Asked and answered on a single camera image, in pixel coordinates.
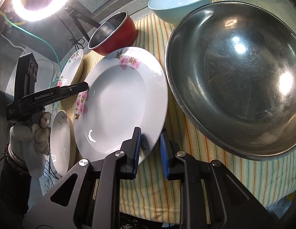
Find white plate pink roses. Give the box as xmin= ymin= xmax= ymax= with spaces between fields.
xmin=57 ymin=49 xmax=84 ymax=87

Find white plate grey leaves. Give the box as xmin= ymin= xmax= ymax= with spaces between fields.
xmin=50 ymin=110 xmax=77 ymax=176

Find white plate pink blossom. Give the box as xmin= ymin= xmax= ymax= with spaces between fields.
xmin=73 ymin=47 xmax=168 ymax=162

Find white gloved left hand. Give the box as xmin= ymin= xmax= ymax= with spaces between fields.
xmin=8 ymin=111 xmax=51 ymax=178

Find red steel bowl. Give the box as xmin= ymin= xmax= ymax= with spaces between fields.
xmin=88 ymin=11 xmax=136 ymax=56

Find large stainless steel bowl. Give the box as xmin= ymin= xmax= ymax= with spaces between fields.
xmin=165 ymin=1 xmax=296 ymax=161

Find light blue bowl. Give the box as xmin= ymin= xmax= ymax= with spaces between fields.
xmin=148 ymin=0 xmax=212 ymax=25

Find black cable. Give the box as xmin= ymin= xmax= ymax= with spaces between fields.
xmin=55 ymin=14 xmax=85 ymax=51

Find white cable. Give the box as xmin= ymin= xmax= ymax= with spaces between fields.
xmin=0 ymin=23 xmax=54 ymax=77

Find white ring light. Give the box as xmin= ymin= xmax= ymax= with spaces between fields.
xmin=12 ymin=0 xmax=68 ymax=22

